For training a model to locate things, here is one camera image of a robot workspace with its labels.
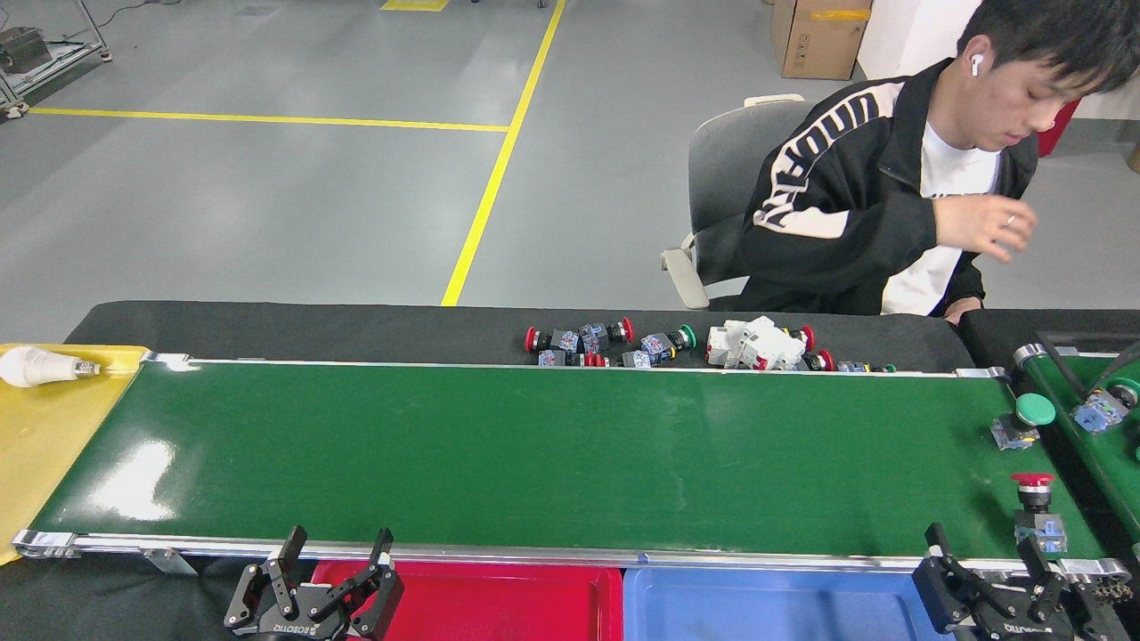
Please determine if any person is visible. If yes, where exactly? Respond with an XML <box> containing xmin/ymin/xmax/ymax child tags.
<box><xmin>717</xmin><ymin>0</ymin><xmax>1140</xmax><ymax>326</ymax></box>

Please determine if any red plastic bin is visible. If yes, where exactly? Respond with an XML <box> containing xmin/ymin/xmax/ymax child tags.
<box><xmin>310</xmin><ymin>559</ymin><xmax>624</xmax><ymax>641</ymax></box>

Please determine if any green conveyor belt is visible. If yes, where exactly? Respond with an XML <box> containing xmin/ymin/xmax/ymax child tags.
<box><xmin>1014</xmin><ymin>343</ymin><xmax>1140</xmax><ymax>544</ymax></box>
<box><xmin>11</xmin><ymin>353</ymin><xmax>1136</xmax><ymax>584</ymax></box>

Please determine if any person's right hand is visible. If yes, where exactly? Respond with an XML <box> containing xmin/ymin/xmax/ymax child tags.
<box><xmin>935</xmin><ymin>194</ymin><xmax>1039</xmax><ymax>264</ymax></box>

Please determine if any black cable loop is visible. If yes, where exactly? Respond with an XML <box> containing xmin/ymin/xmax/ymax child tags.
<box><xmin>1036</xmin><ymin>331</ymin><xmax>1140</xmax><ymax>402</ymax></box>

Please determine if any yellow plastic tray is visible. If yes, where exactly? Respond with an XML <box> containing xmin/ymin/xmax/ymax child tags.
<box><xmin>0</xmin><ymin>344</ymin><xmax>152</xmax><ymax>567</ymax></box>

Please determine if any dark grey device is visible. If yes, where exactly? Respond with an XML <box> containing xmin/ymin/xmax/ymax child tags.
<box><xmin>0</xmin><ymin>27</ymin><xmax>53</xmax><ymax>74</ymax></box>

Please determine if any conveyor drive chain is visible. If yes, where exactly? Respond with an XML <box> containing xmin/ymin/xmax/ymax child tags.
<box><xmin>1088</xmin><ymin>579</ymin><xmax>1136</xmax><ymax>611</ymax></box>

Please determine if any white light bulb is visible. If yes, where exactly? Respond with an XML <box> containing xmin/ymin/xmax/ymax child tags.
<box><xmin>0</xmin><ymin>347</ymin><xmax>101</xmax><ymax>389</ymax></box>

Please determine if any grey office chair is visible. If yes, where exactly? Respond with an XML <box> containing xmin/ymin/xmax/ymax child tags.
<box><xmin>661</xmin><ymin>93</ymin><xmax>816</xmax><ymax>311</ymax></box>

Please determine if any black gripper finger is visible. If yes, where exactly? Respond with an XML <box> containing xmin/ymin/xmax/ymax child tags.
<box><xmin>307</xmin><ymin>528</ymin><xmax>403</xmax><ymax>640</ymax></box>
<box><xmin>224</xmin><ymin>525</ymin><xmax>308</xmax><ymax>629</ymax></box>
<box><xmin>913</xmin><ymin>523</ymin><xmax>1003</xmax><ymax>629</ymax></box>
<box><xmin>1015</xmin><ymin>534</ymin><xmax>1095</xmax><ymax>641</ymax></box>

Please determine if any blue plastic bin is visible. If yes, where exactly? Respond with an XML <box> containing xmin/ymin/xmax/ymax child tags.
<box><xmin>622</xmin><ymin>566</ymin><xmax>954</xmax><ymax>641</ymax></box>

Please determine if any white metal rack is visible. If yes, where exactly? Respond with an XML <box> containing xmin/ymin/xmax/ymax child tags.
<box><xmin>0</xmin><ymin>0</ymin><xmax>114</xmax><ymax>119</ymax></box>

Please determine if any green mushroom push button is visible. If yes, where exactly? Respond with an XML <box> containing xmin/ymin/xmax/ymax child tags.
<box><xmin>990</xmin><ymin>393</ymin><xmax>1057</xmax><ymax>451</ymax></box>

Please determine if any brown cardboard box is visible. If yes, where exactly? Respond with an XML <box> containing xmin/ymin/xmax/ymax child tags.
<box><xmin>770</xmin><ymin>0</ymin><xmax>874</xmax><ymax>81</ymax></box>

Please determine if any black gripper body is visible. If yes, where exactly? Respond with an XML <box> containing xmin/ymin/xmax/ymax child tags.
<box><xmin>233</xmin><ymin>608</ymin><xmax>353</xmax><ymax>641</ymax></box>
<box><xmin>953</xmin><ymin>614</ymin><xmax>1074</xmax><ymax>641</ymax></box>

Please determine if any red fire extinguisher box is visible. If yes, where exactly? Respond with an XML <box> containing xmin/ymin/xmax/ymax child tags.
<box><xmin>1036</xmin><ymin>98</ymin><xmax>1082</xmax><ymax>159</ymax></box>

